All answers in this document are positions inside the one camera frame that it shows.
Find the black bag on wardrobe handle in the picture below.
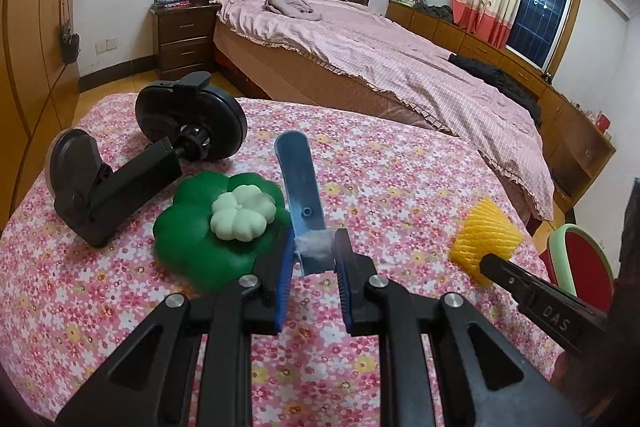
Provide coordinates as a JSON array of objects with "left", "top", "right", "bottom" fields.
[{"left": 58, "top": 20, "right": 80, "bottom": 65}]

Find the green clover shaped toy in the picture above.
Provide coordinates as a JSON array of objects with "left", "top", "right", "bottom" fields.
[{"left": 153, "top": 171, "right": 291, "bottom": 294}]

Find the person's right hand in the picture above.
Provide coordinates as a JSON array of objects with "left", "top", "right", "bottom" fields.
[{"left": 550, "top": 348, "right": 625, "bottom": 421}]

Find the black suction cup mount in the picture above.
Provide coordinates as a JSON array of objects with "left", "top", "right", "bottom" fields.
[{"left": 44, "top": 72, "right": 247, "bottom": 247}]

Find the bed with pink blanket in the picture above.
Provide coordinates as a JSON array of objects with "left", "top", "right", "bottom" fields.
[{"left": 214, "top": 0, "right": 554, "bottom": 221}]

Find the folded mauve garment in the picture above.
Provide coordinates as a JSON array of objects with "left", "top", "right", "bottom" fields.
[{"left": 264, "top": 0, "right": 322, "bottom": 22}]

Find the red bin with green rim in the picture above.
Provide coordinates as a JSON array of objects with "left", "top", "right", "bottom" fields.
[{"left": 539, "top": 223, "right": 614, "bottom": 313}]

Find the yellow foam net sleeve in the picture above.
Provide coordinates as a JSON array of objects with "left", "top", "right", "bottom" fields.
[{"left": 449, "top": 197, "right": 525, "bottom": 287}]

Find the dark window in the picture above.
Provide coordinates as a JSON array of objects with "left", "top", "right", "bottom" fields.
[{"left": 506, "top": 0, "right": 582, "bottom": 83}]

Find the pink floral table cloth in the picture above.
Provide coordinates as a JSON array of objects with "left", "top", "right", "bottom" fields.
[{"left": 0, "top": 92, "right": 566, "bottom": 427}]

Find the black clothing on bed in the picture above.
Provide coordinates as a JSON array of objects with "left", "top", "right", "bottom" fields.
[{"left": 448, "top": 53, "right": 542, "bottom": 128}]

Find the long low wooden cabinet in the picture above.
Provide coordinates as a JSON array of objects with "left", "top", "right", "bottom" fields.
[{"left": 385, "top": 0, "right": 615, "bottom": 212}]

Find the dark wooden nightstand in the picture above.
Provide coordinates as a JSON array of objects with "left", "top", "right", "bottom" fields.
[{"left": 151, "top": 3, "right": 220, "bottom": 80}]

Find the wooden wardrobe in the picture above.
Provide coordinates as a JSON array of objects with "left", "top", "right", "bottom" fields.
[{"left": 1, "top": 0, "right": 79, "bottom": 225}]

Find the clutter on nightstand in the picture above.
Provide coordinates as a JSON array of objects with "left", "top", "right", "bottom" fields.
[{"left": 152, "top": 0, "right": 191, "bottom": 9}]

